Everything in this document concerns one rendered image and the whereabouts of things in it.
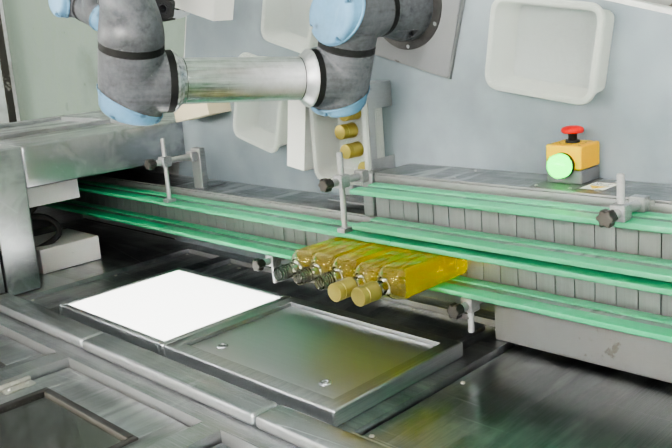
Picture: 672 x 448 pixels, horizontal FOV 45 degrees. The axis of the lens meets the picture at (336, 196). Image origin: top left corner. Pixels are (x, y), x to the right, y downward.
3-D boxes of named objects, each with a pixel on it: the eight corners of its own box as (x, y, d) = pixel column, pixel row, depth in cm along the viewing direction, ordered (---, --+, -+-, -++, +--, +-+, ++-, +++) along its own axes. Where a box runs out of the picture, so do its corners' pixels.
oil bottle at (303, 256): (359, 253, 178) (287, 279, 164) (358, 228, 177) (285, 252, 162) (379, 257, 174) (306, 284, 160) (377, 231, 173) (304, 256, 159)
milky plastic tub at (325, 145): (340, 174, 196) (314, 180, 190) (333, 80, 191) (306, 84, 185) (395, 179, 184) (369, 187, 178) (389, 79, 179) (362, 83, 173)
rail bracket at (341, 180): (362, 223, 175) (321, 237, 167) (357, 146, 172) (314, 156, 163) (373, 225, 173) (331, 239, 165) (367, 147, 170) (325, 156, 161)
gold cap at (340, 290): (342, 277, 149) (325, 283, 146) (355, 276, 146) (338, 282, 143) (346, 296, 149) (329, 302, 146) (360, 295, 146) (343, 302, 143)
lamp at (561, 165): (552, 176, 147) (543, 179, 145) (551, 151, 146) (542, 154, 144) (574, 178, 144) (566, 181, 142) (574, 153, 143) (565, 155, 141)
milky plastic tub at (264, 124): (257, 130, 217) (231, 135, 211) (264, 47, 209) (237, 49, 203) (301, 150, 206) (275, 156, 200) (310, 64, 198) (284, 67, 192)
